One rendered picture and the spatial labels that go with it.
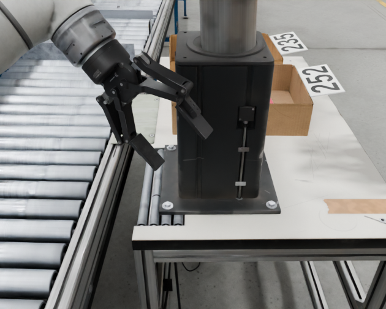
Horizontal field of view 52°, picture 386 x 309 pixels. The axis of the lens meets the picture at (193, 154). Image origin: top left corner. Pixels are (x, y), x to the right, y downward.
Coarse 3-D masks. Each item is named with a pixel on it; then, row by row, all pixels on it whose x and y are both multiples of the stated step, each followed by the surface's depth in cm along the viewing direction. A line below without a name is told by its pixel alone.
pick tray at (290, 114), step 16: (288, 64) 127; (288, 80) 130; (272, 96) 129; (288, 96) 129; (304, 96) 114; (272, 112) 106; (288, 112) 106; (304, 112) 106; (176, 128) 109; (272, 128) 109; (288, 128) 109; (304, 128) 109
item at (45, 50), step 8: (32, 48) 158; (40, 48) 158; (48, 48) 158; (56, 48) 158; (128, 48) 157; (24, 56) 160; (32, 56) 160; (40, 56) 160; (48, 56) 160; (56, 56) 160; (64, 56) 160
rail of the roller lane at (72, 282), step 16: (160, 16) 214; (160, 32) 196; (112, 144) 108; (128, 144) 117; (112, 160) 102; (96, 176) 96; (112, 176) 97; (96, 192) 92; (112, 192) 98; (96, 208) 86; (80, 224) 82; (96, 224) 84; (80, 240) 80; (96, 240) 84; (64, 256) 76; (80, 256) 76; (96, 256) 84; (64, 272) 72; (80, 272) 73; (64, 288) 71; (80, 288) 73; (48, 304) 67; (64, 304) 67; (80, 304) 74
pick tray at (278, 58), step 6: (174, 36) 153; (264, 36) 154; (174, 42) 154; (270, 42) 148; (174, 48) 155; (270, 48) 148; (276, 48) 139; (174, 54) 157; (276, 54) 139; (174, 60) 155; (276, 60) 131; (282, 60) 132; (174, 66) 130
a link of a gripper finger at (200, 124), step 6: (180, 108) 61; (186, 114) 61; (186, 120) 62; (192, 120) 62; (198, 120) 62; (204, 120) 63; (192, 126) 62; (198, 126) 62; (204, 126) 63; (210, 126) 64; (198, 132) 62; (204, 132) 62; (210, 132) 63; (204, 138) 62
